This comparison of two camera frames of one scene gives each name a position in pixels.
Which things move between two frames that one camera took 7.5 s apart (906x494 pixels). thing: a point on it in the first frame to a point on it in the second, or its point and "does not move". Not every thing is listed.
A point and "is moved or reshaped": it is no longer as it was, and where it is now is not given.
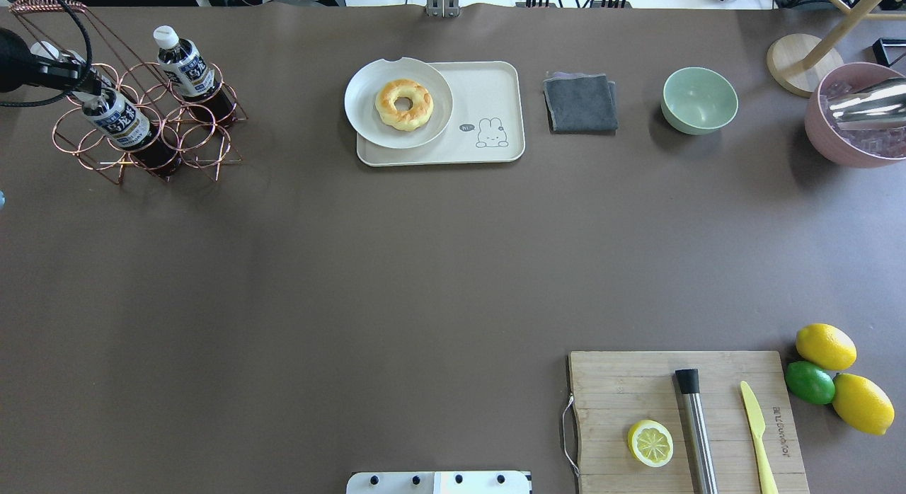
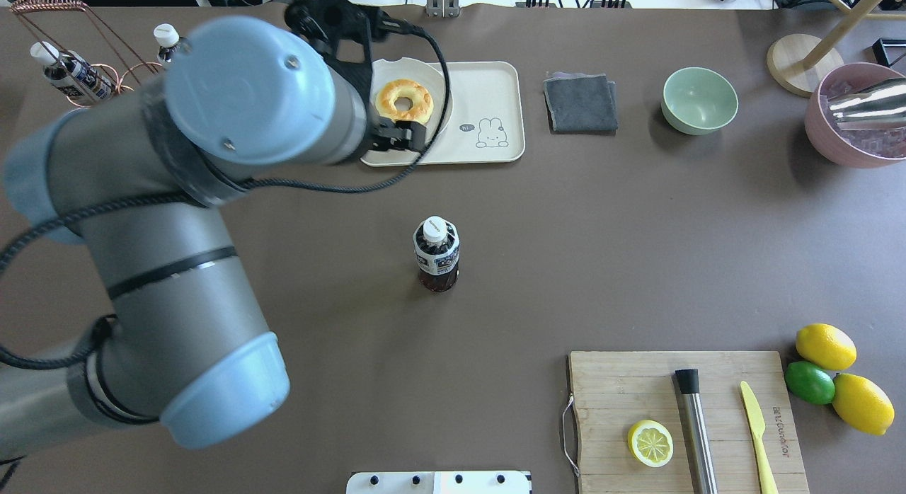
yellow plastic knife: x=757 y=424 does not move
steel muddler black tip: x=698 y=430 does not move
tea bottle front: x=129 y=129 is moved or reshaped
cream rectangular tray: x=487 y=124 does not move
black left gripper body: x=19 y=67 to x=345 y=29
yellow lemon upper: x=826 y=347 does not move
